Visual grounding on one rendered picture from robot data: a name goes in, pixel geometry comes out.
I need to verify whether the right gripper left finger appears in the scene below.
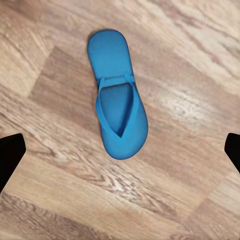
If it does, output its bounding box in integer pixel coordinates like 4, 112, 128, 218
0, 133, 26, 193

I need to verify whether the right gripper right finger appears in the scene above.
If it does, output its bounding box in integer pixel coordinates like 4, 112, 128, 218
224, 133, 240, 172

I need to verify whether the sandal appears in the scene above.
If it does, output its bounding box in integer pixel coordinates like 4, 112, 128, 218
87, 29, 149, 160

